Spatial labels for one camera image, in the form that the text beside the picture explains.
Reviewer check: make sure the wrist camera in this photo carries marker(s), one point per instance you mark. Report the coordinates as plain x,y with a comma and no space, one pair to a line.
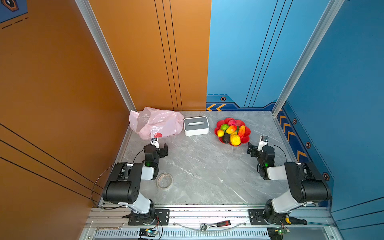
155,142
263,142

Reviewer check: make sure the aluminium front rail frame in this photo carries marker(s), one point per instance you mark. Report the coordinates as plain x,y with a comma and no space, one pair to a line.
185,221

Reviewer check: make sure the right green circuit board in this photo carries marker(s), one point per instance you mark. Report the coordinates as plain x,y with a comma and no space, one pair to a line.
277,234

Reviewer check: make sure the yellow black screwdriver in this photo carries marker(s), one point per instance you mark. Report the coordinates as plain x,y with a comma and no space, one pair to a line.
295,221

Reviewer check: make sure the pink printed plastic bag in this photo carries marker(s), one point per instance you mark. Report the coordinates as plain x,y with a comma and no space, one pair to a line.
154,123

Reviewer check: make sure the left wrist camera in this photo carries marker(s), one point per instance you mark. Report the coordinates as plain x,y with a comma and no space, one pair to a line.
155,142

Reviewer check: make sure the right aluminium corner post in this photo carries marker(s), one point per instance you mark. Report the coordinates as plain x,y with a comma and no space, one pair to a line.
317,36

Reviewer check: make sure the orange red peach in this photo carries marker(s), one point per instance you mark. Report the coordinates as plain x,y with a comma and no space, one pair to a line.
241,131

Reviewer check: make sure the dark avocado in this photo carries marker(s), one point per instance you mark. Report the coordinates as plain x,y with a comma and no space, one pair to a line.
226,138

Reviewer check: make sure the silver spanner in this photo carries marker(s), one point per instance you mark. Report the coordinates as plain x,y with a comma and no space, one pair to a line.
108,228

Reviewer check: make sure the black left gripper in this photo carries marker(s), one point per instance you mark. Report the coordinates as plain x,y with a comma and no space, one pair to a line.
162,150

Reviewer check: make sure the red flower-shaped plate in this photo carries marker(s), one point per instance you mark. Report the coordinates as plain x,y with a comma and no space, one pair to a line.
246,137

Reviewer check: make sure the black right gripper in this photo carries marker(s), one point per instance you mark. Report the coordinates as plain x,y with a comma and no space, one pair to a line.
252,150

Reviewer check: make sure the green lime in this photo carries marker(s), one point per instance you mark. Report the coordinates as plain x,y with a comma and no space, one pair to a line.
224,127

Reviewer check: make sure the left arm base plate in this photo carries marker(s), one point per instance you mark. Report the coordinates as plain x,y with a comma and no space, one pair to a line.
162,215

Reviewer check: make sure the white grey tissue box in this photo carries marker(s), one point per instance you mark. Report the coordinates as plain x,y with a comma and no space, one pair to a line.
196,126

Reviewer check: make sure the aluminium corner post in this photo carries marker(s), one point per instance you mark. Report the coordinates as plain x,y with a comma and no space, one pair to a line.
317,36
101,42

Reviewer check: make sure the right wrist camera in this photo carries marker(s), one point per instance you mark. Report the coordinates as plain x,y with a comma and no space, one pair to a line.
263,142

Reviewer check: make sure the left aluminium corner post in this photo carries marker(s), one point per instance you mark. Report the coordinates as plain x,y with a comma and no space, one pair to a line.
101,42

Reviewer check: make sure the green circuit board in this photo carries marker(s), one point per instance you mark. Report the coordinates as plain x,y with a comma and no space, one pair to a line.
277,234
148,234

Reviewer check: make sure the small yellow red apple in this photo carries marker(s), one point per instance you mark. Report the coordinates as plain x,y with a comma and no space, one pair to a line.
220,133

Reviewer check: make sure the red handled ratchet wrench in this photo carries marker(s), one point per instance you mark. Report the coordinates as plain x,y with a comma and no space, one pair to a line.
205,227

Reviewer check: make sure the red yellow mango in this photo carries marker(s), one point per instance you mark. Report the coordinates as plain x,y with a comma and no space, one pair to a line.
231,129

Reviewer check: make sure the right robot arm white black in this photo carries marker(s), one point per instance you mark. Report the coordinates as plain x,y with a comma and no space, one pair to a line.
306,186

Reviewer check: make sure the pink dragon fruit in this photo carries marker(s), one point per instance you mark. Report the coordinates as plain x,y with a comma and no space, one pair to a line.
232,122

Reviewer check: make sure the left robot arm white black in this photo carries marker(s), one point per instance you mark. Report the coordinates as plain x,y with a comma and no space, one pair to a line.
124,182

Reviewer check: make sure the yellow lemon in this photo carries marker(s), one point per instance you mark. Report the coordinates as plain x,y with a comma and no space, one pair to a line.
235,140

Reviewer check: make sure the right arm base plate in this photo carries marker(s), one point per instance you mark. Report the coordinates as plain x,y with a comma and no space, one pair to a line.
260,217

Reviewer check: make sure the left green circuit board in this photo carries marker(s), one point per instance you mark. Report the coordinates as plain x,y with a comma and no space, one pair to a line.
148,234

